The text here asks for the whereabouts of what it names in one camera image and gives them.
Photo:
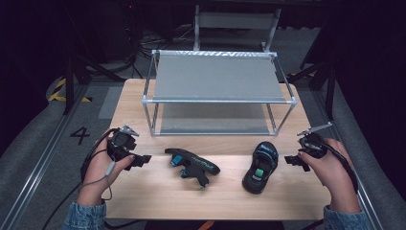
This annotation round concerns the black tripod stand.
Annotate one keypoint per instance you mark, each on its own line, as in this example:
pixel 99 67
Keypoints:
pixel 329 86
pixel 68 86

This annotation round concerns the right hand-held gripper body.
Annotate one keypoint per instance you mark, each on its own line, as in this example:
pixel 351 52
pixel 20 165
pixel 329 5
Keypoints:
pixel 313 143

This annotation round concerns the grey metal chair frame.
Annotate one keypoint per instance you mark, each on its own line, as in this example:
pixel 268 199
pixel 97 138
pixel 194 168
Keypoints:
pixel 236 20

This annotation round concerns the yellow black floor tape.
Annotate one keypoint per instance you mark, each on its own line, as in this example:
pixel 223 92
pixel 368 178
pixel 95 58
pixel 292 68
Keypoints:
pixel 59 92

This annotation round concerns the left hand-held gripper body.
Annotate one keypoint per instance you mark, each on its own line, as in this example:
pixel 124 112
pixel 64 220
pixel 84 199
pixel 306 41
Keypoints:
pixel 120 141

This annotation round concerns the person's left hand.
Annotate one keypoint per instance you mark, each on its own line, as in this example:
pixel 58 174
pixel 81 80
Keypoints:
pixel 100 169

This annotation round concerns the aluminium floor rail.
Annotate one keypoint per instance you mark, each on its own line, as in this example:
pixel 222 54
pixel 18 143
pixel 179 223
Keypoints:
pixel 351 166
pixel 41 159

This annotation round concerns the metal frame grey shoe rack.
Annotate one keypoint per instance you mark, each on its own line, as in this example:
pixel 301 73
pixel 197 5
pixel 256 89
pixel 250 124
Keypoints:
pixel 217 80

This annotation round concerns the person's right hand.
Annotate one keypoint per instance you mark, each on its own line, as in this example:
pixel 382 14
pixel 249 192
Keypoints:
pixel 332 172

